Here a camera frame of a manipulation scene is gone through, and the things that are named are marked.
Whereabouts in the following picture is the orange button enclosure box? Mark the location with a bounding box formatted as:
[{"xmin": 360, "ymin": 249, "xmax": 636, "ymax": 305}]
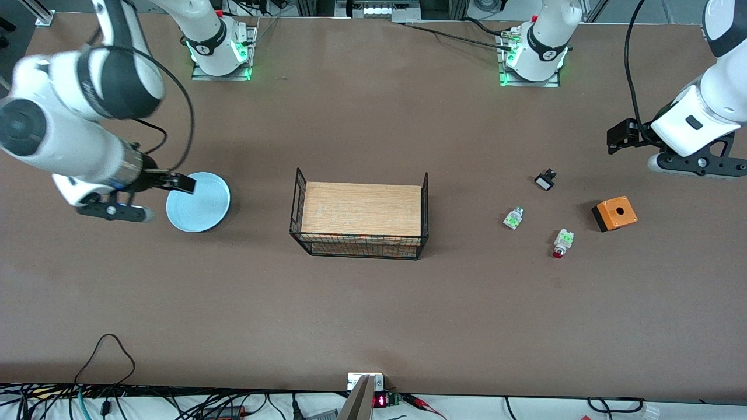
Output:
[{"xmin": 591, "ymin": 195, "xmax": 638, "ymax": 233}]

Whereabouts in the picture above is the black cable on table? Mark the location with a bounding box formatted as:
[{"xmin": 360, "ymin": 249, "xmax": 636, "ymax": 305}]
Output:
[{"xmin": 403, "ymin": 22, "xmax": 514, "ymax": 50}]

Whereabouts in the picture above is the black coiled cable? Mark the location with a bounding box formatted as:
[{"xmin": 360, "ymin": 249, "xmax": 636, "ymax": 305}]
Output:
[{"xmin": 587, "ymin": 397, "xmax": 645, "ymax": 415}]

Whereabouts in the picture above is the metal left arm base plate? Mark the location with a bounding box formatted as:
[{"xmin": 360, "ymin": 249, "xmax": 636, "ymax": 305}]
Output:
[{"xmin": 497, "ymin": 29, "xmax": 562, "ymax": 88}]

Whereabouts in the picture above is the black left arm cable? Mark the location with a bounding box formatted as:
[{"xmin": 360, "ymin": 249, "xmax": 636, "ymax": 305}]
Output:
[{"xmin": 623, "ymin": 0, "xmax": 648, "ymax": 132}]

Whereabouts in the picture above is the black looped thin cable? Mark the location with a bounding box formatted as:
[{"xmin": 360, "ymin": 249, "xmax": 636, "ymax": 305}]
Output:
[{"xmin": 74, "ymin": 334, "xmax": 136, "ymax": 389}]

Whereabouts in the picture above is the red push button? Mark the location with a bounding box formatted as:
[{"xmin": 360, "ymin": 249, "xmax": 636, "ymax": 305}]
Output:
[{"xmin": 553, "ymin": 229, "xmax": 575, "ymax": 259}]

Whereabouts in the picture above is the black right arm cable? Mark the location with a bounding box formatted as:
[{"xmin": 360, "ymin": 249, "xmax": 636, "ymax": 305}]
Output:
[{"xmin": 120, "ymin": 47, "xmax": 195, "ymax": 173}]

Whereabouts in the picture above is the light blue round plate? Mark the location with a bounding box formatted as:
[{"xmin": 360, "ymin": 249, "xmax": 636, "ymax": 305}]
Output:
[{"xmin": 166, "ymin": 171, "xmax": 232, "ymax": 233}]

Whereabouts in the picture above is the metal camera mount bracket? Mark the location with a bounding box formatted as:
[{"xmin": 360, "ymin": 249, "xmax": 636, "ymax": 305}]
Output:
[{"xmin": 338, "ymin": 372, "xmax": 386, "ymax": 420}]

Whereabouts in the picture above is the wire rack with wooden board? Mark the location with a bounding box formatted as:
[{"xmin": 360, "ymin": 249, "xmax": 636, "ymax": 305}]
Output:
[{"xmin": 289, "ymin": 168, "xmax": 430, "ymax": 261}]

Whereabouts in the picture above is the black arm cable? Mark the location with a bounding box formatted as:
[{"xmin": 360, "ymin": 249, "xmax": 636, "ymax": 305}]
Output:
[
  {"xmin": 120, "ymin": 47, "xmax": 195, "ymax": 173},
  {"xmin": 623, "ymin": 0, "xmax": 648, "ymax": 132}
]

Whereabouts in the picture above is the red clip lead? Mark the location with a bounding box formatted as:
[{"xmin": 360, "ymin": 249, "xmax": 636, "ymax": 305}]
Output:
[{"xmin": 403, "ymin": 394, "xmax": 447, "ymax": 420}]

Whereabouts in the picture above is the white socket strip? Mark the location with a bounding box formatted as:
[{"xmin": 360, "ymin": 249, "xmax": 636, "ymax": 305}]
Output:
[{"xmin": 349, "ymin": 3, "xmax": 393, "ymax": 18}]

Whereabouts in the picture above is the aluminium frame profile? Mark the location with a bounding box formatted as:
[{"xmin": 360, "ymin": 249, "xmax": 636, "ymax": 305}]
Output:
[{"xmin": 18, "ymin": 0, "xmax": 56, "ymax": 27}]

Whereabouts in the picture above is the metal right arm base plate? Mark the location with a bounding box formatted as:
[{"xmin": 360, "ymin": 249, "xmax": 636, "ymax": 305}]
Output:
[{"xmin": 191, "ymin": 16, "xmax": 259, "ymax": 81}]

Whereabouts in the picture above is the wooden shelf board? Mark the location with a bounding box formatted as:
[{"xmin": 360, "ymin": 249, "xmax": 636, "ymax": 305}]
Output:
[{"xmin": 301, "ymin": 182, "xmax": 423, "ymax": 257}]

